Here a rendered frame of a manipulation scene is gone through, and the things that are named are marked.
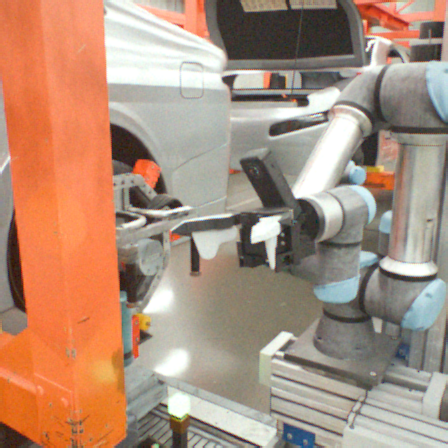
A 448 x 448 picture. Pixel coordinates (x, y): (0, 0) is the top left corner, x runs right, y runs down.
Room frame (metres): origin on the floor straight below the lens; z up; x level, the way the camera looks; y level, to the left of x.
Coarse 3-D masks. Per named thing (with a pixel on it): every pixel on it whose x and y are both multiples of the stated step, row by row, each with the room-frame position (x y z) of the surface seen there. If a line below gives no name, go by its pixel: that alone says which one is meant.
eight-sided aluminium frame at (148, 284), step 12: (120, 180) 1.72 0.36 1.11; (132, 180) 1.78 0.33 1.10; (144, 180) 1.82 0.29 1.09; (144, 192) 1.82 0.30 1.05; (156, 240) 1.93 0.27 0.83; (168, 240) 1.93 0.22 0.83; (168, 252) 1.93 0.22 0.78; (144, 276) 1.88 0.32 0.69; (156, 276) 1.86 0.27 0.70; (144, 288) 1.86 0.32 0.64; (144, 300) 1.79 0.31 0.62; (132, 312) 1.74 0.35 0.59
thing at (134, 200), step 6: (132, 192) 1.89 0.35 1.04; (132, 198) 1.92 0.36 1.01; (138, 198) 1.91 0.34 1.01; (132, 204) 1.93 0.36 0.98; (138, 204) 1.93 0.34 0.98; (126, 222) 1.88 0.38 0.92; (120, 276) 1.93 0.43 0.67; (138, 276) 1.90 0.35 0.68; (120, 282) 1.91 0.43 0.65; (120, 288) 1.87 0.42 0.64; (126, 288) 1.86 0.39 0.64
